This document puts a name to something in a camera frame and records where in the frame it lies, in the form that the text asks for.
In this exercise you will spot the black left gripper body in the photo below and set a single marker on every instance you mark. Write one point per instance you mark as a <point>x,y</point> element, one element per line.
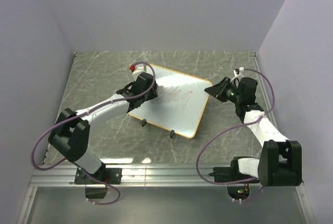
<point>150,95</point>

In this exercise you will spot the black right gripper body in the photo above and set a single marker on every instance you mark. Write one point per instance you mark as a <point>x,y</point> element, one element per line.
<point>233,96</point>

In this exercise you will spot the yellow framed whiteboard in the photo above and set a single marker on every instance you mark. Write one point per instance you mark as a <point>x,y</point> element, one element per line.
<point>180,103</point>

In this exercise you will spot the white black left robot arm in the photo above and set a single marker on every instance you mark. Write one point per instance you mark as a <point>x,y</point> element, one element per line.
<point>71,133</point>

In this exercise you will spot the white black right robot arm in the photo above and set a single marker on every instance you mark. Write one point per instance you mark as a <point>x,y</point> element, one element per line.
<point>280,162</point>

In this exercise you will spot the black left whiteboard foot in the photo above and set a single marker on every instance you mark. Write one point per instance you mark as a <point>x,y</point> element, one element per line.
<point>143,122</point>

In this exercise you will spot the black whiteboard foot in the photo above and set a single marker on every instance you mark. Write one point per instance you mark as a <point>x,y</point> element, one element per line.
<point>172,134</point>
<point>143,122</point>

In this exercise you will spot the black right whiteboard foot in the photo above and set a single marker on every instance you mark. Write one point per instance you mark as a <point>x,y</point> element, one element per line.
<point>172,134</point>

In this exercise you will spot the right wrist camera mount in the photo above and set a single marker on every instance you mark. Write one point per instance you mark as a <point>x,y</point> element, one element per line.
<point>239,72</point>

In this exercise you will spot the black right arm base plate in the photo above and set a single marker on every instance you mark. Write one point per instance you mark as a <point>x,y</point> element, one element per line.
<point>221,174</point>

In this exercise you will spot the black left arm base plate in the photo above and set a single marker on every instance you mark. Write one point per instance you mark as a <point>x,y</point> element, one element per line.
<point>107,175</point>

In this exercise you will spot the aluminium mounting rail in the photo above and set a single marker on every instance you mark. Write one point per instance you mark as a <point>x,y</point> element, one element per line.
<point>132,175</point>

